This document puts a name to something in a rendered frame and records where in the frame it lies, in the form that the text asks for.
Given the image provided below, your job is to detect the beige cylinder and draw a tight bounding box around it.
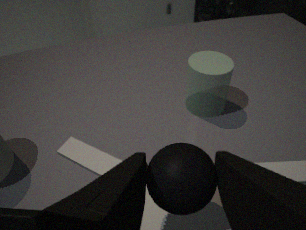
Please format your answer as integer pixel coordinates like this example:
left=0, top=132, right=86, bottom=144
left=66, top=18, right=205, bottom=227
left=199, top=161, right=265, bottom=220
left=0, top=135, right=15, bottom=183

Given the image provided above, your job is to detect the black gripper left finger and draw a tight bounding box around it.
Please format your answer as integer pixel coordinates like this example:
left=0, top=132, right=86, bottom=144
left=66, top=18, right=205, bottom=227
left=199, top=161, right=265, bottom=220
left=0, top=152, right=146, bottom=230

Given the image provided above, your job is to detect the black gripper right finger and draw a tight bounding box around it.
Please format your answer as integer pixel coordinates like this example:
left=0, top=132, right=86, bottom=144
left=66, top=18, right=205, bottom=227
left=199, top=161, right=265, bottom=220
left=214, top=151, right=306, bottom=230

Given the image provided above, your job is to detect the glass coffee press with black knob plunger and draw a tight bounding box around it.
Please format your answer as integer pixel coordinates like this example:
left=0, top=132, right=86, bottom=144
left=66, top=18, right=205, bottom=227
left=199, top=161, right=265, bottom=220
left=140, top=143, right=231, bottom=230

